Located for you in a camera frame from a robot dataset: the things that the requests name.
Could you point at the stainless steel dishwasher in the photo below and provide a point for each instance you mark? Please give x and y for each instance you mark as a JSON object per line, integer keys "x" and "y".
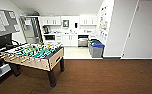
{"x": 83, "y": 41}

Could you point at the white two-door base cabinet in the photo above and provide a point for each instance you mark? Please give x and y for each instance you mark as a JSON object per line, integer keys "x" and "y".
{"x": 69, "y": 40}

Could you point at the blue recycling bin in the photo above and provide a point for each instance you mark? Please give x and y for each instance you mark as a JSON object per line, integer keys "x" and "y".
{"x": 93, "y": 41}

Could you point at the white drawer stack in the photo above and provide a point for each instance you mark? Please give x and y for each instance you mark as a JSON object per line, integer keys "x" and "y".
{"x": 93, "y": 36}
{"x": 58, "y": 39}

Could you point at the blue lid waste bin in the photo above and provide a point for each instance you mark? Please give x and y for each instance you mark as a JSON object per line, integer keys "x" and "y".
{"x": 97, "y": 50}

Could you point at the black soap dispenser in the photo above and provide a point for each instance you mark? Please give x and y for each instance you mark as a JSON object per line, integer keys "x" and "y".
{"x": 76, "y": 25}

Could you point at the steel paper towel dispenser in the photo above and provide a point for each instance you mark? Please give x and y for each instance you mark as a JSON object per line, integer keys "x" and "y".
{"x": 65, "y": 23}

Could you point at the green foosball table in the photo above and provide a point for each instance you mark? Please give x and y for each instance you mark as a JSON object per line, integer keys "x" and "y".
{"x": 53, "y": 60}

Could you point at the black built-in microwave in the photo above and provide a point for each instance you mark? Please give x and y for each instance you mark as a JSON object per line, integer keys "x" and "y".
{"x": 49, "y": 37}

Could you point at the dark coffee machine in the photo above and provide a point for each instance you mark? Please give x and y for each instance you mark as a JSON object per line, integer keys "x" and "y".
{"x": 46, "y": 29}

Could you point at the white door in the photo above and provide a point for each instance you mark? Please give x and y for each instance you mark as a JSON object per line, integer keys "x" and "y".
{"x": 142, "y": 30}

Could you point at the black monitor screen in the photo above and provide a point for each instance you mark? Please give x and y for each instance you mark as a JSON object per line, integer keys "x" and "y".
{"x": 2, "y": 41}

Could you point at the three-door white wall cabinet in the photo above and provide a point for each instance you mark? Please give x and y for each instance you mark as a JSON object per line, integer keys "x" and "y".
{"x": 88, "y": 20}

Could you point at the wide white wall cabinet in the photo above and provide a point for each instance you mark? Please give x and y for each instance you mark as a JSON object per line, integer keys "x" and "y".
{"x": 50, "y": 20}

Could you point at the large printed wall poster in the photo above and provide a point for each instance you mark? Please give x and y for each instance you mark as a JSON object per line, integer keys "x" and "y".
{"x": 104, "y": 21}

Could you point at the framed wall notice board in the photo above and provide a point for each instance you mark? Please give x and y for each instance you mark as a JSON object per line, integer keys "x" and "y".
{"x": 3, "y": 21}

